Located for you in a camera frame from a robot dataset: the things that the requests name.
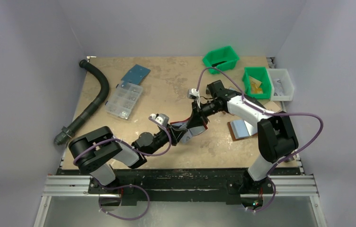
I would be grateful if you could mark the red leather card holder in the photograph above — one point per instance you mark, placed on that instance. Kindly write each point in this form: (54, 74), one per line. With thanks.
(194, 131)

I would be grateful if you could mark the green bin with yellow items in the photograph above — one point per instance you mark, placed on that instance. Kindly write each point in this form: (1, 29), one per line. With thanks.
(257, 82)

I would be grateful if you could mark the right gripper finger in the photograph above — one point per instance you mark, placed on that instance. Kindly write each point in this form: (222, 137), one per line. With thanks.
(201, 120)
(195, 112)

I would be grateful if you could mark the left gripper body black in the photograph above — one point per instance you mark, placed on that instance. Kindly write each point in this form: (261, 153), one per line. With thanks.
(160, 138)

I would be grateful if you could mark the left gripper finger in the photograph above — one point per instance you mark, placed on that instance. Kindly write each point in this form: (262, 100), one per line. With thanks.
(178, 128)
(182, 138)

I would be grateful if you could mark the brown open card holder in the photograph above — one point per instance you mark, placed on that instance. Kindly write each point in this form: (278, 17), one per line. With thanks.
(240, 130)

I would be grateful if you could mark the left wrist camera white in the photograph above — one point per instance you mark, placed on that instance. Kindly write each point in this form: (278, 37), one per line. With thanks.
(160, 119)

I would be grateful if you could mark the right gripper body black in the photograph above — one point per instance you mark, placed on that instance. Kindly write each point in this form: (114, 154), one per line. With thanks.
(198, 113)

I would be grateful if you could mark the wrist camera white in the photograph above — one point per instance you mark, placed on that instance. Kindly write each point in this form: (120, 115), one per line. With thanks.
(193, 94)
(160, 119)

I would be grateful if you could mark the clear compartment screw box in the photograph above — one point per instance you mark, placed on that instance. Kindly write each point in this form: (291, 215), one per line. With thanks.
(124, 98)

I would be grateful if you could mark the white plastic bin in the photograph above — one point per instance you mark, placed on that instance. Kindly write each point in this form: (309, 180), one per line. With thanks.
(282, 86)

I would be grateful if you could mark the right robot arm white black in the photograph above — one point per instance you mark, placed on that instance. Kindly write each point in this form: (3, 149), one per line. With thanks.
(276, 136)

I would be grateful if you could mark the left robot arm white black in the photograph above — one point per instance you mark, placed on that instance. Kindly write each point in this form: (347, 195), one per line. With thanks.
(92, 151)

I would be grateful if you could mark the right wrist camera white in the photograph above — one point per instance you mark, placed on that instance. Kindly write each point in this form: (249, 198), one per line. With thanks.
(193, 94)

